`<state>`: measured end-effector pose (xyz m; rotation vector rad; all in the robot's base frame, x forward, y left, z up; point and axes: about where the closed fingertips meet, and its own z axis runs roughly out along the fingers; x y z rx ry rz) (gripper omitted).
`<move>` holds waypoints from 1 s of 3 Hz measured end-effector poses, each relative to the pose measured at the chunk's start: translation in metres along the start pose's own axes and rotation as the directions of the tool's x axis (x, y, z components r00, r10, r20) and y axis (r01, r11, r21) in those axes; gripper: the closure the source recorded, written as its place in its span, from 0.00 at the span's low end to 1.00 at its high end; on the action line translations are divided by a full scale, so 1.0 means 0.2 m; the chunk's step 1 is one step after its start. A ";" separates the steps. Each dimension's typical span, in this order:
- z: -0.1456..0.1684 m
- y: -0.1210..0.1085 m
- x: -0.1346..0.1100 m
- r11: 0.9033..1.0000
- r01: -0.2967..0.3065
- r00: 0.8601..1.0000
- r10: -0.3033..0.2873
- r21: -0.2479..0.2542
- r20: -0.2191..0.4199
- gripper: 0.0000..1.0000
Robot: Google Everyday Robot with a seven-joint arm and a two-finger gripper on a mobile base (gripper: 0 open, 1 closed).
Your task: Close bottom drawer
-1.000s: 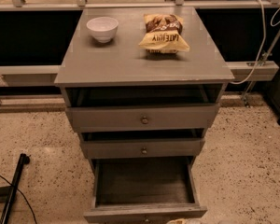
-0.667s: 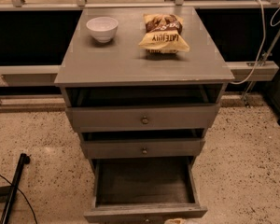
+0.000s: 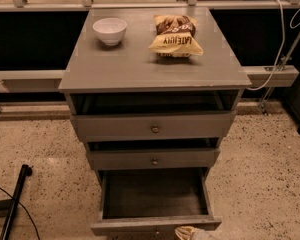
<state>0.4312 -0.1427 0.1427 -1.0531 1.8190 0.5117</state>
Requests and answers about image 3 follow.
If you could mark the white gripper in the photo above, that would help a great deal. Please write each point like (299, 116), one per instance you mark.
(190, 233)

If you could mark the grey wooden drawer cabinet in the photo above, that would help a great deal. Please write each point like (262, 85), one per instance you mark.
(129, 79)

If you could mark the grey drawer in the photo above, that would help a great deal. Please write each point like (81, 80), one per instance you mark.
(153, 201)
(90, 128)
(152, 159)

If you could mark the yellow brown chip bag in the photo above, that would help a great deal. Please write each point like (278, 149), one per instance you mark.
(175, 36)

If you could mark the grey middle drawer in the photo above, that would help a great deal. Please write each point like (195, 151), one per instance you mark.
(152, 159)

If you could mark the white ceramic bowl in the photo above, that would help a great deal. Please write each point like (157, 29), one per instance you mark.
(110, 31)

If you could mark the grey bottom drawer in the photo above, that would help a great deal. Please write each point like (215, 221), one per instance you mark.
(153, 201)

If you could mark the black stand leg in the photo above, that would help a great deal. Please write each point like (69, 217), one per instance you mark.
(8, 207)

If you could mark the grey top drawer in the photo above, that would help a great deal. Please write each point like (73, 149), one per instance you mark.
(90, 128)

